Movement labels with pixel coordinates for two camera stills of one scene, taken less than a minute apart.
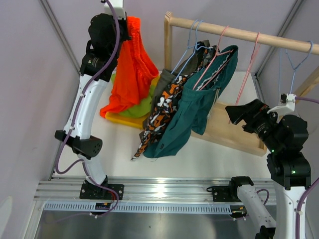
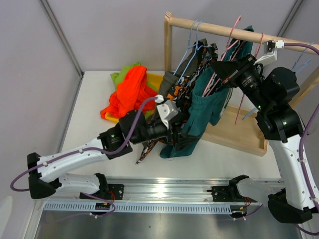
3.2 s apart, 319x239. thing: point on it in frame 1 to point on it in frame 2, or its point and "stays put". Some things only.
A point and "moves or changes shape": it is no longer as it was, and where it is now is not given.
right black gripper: (257, 110) to (225, 69)
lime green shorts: (142, 109) to (116, 77)
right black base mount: (224, 193) stays put
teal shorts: (209, 83) moves or changes shape
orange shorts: (136, 68) moves or changes shape
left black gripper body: (123, 34) to (155, 131)
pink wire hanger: (218, 53) to (228, 48)
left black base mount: (92, 191) stays put
